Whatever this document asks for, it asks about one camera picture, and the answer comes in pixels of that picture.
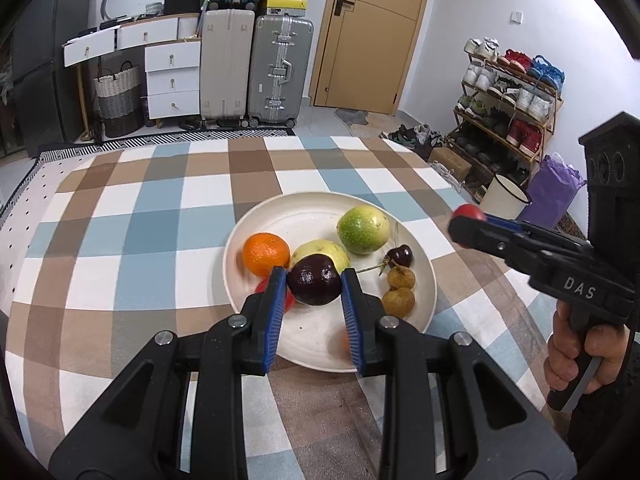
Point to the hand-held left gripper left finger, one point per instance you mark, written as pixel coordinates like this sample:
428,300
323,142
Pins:
272,320

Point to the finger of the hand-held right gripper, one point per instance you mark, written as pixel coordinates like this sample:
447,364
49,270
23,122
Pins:
505,221
485,237

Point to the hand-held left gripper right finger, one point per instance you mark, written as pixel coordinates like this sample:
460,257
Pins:
352,325

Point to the orange mandarin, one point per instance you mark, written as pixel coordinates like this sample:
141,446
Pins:
266,255
345,342

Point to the red cherry tomato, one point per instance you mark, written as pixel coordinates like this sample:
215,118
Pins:
290,301
469,211

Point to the brown longan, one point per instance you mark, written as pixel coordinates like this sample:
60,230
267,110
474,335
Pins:
401,277
398,302

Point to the dark purple plum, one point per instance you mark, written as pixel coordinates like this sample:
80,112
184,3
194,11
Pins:
314,280

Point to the dark cherry with stem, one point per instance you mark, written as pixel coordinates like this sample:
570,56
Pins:
401,255

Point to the white oval plate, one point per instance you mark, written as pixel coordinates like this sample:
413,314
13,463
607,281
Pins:
300,215

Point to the person's right forearm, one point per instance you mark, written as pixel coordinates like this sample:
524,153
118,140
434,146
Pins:
622,410

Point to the person's right hand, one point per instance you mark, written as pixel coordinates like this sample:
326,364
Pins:
610,350

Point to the white enamel bucket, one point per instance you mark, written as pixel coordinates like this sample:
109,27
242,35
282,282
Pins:
500,200

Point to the purple bag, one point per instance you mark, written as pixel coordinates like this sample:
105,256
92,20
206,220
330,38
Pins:
550,195

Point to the cardboard box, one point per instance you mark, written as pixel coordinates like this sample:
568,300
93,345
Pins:
450,162

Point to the yellow guava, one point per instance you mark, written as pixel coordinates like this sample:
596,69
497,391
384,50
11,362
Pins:
320,251

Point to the green guava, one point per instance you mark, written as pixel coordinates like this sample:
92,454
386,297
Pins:
363,229

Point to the shoe rack with shoes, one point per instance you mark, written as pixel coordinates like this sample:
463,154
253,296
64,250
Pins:
525,100

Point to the wooden shoe rack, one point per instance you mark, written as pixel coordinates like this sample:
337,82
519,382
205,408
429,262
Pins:
550,105

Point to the checked tablecloth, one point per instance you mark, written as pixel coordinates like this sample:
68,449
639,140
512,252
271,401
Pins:
150,260

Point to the grey door mat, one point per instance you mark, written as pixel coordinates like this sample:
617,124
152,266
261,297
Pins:
352,117

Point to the wooden door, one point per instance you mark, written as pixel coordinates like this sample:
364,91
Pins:
375,35

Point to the silver suitcase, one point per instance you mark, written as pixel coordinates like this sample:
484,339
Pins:
280,70

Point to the beige suitcase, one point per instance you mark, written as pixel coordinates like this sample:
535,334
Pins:
226,65

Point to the woven grey basket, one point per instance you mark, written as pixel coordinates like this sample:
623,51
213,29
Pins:
119,105

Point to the white drawer cabinet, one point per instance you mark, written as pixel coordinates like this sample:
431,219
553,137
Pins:
170,60

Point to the dark grey fridge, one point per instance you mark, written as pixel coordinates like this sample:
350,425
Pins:
45,60

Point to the white wall switch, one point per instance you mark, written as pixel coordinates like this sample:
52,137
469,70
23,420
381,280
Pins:
516,17

